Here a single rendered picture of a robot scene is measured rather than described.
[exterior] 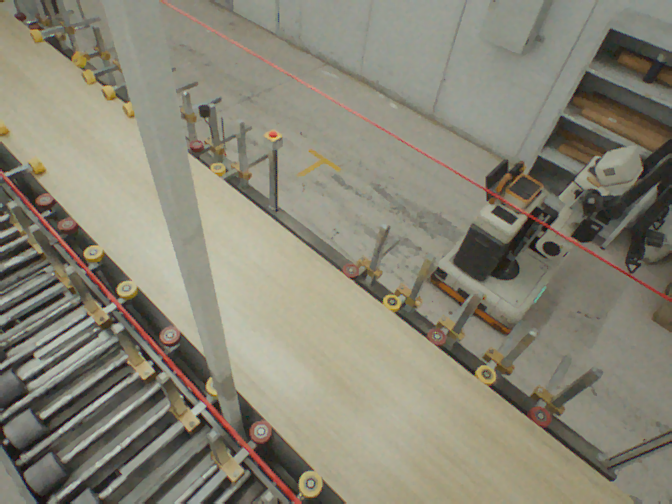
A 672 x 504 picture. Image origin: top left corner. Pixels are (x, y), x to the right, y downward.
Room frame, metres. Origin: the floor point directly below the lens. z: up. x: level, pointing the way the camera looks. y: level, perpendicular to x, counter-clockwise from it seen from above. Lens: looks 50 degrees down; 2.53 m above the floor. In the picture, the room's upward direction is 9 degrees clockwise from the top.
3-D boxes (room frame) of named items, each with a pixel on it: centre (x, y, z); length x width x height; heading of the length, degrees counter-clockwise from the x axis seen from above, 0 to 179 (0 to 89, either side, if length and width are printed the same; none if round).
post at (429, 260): (1.22, -0.41, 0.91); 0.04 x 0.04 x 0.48; 55
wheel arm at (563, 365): (0.85, -1.02, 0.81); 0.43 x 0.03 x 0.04; 145
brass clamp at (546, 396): (0.80, -1.00, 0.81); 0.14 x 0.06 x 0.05; 55
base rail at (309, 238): (2.04, 0.77, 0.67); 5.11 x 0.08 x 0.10; 55
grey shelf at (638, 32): (3.04, -2.00, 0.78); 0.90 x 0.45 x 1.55; 55
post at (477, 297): (1.07, -0.61, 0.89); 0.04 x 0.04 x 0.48; 55
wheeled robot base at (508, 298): (2.01, -1.15, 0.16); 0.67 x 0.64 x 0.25; 55
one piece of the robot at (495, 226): (2.06, -1.07, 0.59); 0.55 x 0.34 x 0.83; 145
